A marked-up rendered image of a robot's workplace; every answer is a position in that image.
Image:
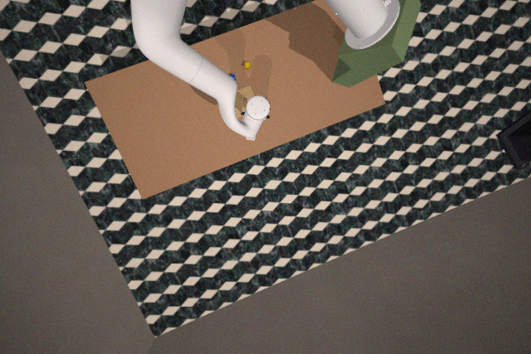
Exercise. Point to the tan mat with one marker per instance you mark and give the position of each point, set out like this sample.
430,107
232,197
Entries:
242,97

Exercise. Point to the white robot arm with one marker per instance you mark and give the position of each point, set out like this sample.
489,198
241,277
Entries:
157,24

